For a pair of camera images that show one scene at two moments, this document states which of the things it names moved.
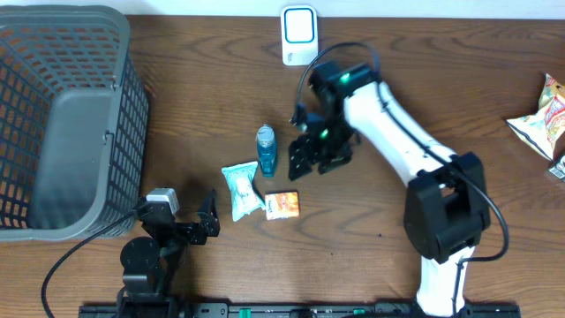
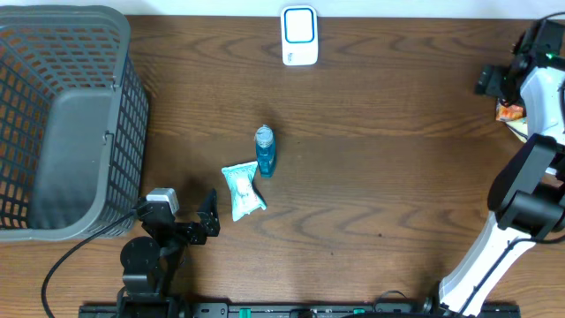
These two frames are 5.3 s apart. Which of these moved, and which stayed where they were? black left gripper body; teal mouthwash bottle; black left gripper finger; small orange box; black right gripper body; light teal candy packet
Moved: small orange box; black right gripper body
Stayed: black left gripper finger; teal mouthwash bottle; light teal candy packet; black left gripper body
